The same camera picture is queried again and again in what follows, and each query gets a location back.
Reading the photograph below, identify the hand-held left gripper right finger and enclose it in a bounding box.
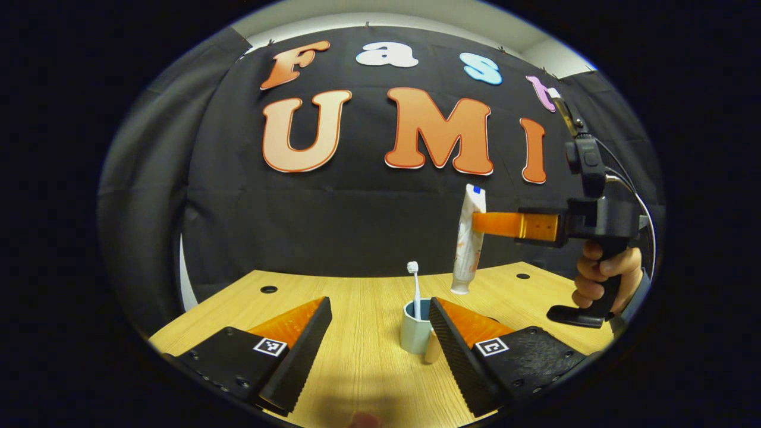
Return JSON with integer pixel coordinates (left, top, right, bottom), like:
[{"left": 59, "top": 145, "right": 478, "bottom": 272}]
[{"left": 428, "top": 297, "right": 601, "bottom": 418}]

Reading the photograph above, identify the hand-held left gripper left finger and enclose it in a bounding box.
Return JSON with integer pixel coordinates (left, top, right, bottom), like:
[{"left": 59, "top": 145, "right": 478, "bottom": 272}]
[{"left": 163, "top": 296, "right": 334, "bottom": 417}]

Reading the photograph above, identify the pale blue cup wooden handle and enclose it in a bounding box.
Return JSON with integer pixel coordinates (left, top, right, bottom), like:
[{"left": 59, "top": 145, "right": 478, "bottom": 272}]
[{"left": 400, "top": 299, "right": 444, "bottom": 364}]

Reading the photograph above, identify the white toothpaste tube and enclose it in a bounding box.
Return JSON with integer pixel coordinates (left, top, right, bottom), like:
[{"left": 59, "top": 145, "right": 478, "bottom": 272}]
[{"left": 450, "top": 184, "right": 487, "bottom": 295}]

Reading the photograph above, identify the white toothbrush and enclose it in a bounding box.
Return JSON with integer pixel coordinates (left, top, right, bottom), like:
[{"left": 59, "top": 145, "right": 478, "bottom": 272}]
[{"left": 407, "top": 262, "right": 423, "bottom": 320}]

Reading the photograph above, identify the wooden desktop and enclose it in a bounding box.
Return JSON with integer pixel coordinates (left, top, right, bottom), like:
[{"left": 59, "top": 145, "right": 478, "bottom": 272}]
[{"left": 149, "top": 262, "right": 616, "bottom": 428}]

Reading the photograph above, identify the black backdrop cloth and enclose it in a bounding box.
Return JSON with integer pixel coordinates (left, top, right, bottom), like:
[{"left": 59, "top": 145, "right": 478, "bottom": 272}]
[{"left": 97, "top": 24, "right": 665, "bottom": 351}]

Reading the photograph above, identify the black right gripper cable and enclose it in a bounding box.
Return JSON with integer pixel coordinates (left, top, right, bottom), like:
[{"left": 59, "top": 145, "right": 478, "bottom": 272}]
[{"left": 595, "top": 138, "right": 656, "bottom": 280}]

